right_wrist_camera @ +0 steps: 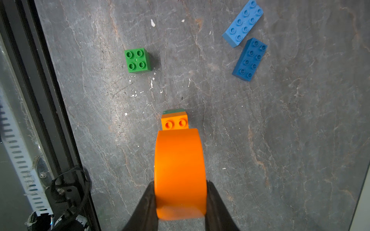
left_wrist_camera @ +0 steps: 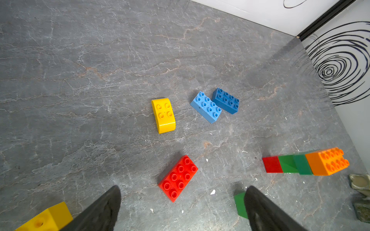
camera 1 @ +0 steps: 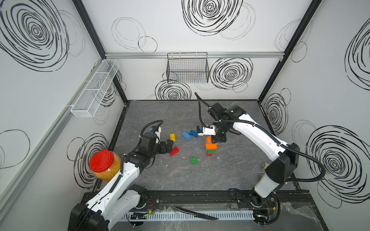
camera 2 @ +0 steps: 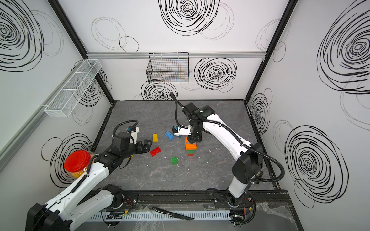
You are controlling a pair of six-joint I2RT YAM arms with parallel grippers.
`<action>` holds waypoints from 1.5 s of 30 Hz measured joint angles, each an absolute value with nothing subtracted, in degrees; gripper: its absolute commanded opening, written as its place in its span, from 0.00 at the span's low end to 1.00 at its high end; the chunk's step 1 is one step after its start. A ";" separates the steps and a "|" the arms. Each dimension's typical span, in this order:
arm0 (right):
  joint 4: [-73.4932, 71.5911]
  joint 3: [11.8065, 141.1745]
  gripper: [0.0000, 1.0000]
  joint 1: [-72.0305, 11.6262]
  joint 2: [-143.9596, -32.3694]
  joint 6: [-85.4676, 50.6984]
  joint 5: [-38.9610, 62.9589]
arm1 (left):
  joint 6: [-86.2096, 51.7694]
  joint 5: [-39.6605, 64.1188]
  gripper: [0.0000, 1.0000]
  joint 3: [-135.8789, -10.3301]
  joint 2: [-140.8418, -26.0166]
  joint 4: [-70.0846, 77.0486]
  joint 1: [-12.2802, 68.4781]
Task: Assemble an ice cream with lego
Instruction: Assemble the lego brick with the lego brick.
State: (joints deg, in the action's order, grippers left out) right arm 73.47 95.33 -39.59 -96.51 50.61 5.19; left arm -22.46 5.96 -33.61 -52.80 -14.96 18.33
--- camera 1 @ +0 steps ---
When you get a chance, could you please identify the red-lidded jar yellow contents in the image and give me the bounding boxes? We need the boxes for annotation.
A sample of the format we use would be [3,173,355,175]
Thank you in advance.
[89,150,121,184]

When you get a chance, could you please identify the orange long lego brick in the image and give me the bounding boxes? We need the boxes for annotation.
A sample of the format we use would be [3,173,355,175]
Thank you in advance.
[205,143,218,150]

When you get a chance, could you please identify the red long lego brick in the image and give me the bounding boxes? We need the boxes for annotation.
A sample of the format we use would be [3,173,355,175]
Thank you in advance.
[169,147,180,157]

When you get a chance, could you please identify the light blue lego brick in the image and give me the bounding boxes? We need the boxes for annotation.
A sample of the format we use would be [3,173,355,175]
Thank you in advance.
[182,131,191,140]

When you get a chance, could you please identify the white slotted cable duct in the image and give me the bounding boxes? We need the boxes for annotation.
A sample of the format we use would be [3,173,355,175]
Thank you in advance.
[120,210,255,222]

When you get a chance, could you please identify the orange half-round lego piece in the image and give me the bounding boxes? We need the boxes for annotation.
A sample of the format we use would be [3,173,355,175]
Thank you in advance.
[206,136,212,144]

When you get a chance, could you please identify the glass bottle tan lid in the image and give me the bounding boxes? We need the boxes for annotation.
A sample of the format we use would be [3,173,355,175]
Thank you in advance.
[262,163,270,172]

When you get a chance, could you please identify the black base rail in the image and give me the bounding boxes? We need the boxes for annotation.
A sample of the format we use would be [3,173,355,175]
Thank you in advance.
[83,189,313,210]

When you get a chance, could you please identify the dark blue lego brick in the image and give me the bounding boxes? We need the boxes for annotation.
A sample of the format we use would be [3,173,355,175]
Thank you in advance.
[189,130,199,138]

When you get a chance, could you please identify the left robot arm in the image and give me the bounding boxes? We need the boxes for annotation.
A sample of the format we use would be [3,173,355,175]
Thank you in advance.
[67,132,173,231]

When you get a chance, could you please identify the clear plastic wall shelf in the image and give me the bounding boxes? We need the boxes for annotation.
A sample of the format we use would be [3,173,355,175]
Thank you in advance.
[70,59,119,118]

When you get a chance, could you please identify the black knife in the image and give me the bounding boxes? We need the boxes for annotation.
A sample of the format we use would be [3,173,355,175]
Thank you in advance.
[176,207,219,220]

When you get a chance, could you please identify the black wire basket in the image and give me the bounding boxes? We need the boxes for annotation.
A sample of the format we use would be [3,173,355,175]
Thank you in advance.
[166,52,210,83]

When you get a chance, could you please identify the yellow lego brick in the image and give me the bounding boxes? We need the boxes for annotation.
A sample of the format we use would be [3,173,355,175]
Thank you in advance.
[170,133,176,142]

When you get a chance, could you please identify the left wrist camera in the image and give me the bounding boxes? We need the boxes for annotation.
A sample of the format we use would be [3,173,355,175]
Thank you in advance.
[150,126,161,143]

